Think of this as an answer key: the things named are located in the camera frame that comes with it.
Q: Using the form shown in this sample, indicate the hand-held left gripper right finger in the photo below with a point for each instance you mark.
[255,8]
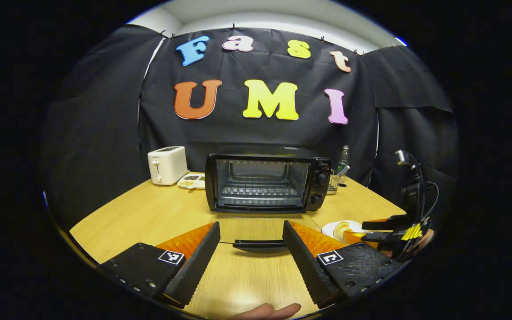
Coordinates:
[309,266]

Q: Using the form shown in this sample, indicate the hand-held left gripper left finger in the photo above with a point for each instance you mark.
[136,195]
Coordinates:
[194,262]

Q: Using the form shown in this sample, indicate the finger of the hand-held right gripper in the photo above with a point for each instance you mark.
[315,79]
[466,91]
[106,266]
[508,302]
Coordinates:
[385,240]
[387,222]

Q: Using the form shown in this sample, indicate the golden bread roll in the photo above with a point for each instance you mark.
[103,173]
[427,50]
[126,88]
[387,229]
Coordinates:
[342,231]

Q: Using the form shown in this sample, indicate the black electric oven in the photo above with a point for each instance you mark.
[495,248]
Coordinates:
[318,178]

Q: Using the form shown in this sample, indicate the white square plate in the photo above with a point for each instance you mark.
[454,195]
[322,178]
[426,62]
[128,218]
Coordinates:
[328,229]

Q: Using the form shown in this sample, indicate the clear plastic water bottle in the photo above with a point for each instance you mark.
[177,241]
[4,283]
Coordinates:
[343,162]

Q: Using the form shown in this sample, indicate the white divided snack tray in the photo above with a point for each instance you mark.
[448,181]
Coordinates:
[191,181]

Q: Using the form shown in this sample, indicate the white toaster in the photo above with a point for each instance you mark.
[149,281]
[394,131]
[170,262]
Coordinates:
[167,165]

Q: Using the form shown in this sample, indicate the black backdrop cloth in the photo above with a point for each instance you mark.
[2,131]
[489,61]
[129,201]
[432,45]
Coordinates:
[96,133]

